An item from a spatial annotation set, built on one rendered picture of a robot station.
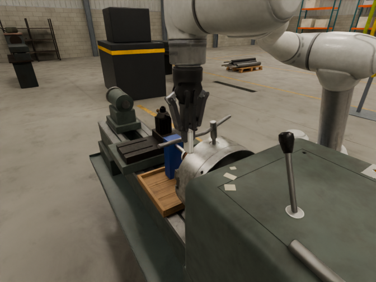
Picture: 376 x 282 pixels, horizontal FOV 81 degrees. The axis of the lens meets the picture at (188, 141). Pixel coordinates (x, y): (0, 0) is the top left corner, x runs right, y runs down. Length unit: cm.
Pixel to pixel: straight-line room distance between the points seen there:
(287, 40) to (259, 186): 51
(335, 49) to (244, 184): 54
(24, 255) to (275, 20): 226
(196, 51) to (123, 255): 173
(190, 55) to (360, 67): 56
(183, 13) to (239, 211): 42
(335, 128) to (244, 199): 67
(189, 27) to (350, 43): 55
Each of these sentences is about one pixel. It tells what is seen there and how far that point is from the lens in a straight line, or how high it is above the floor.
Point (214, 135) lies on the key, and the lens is 74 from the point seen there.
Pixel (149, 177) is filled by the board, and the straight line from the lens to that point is 120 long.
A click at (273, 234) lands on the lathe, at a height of 125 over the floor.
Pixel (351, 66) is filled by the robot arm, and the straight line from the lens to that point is 88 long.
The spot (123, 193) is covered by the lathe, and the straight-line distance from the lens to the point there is 167.
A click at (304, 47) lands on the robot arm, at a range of 93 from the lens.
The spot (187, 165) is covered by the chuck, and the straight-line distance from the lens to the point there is 76.
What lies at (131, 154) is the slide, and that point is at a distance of 126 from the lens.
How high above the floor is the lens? 160
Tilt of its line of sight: 28 degrees down
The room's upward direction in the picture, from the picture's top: straight up
